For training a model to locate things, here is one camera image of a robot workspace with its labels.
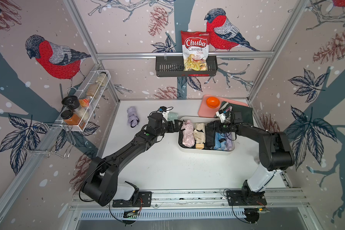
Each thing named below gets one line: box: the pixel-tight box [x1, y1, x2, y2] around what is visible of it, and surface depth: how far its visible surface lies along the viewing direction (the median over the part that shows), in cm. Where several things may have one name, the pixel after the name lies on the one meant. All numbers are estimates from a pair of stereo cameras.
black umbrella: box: [204, 125, 216, 150], surface depth 90 cm
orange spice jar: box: [60, 109, 86, 130], surface depth 62 cm
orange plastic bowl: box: [206, 96, 220, 109], surface depth 116 cm
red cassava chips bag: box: [181, 30, 210, 71], surface depth 85 cm
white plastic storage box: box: [177, 115, 237, 156], surface depth 90 cm
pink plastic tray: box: [197, 94, 250, 118], surface depth 116 cm
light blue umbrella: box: [213, 131, 227, 151], surface depth 92 cm
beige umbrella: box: [193, 122, 206, 150], surface depth 90 cm
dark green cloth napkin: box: [218, 101, 254, 126], surface depth 112 cm
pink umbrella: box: [181, 119, 196, 148], surface depth 90 cm
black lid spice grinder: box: [61, 95, 81, 110], surface depth 63 cm
